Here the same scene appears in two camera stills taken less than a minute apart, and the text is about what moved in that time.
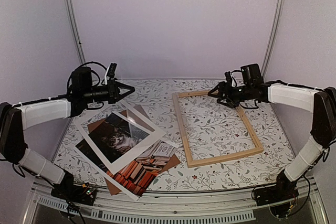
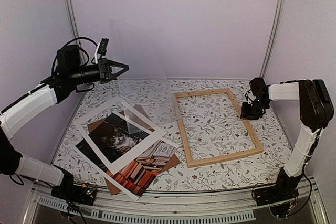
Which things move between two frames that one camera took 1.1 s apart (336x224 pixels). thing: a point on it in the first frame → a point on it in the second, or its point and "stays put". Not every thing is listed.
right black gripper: x=222 y=86 → x=245 y=114
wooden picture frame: x=192 y=163 stays put
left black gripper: x=114 y=95 → x=104 y=63
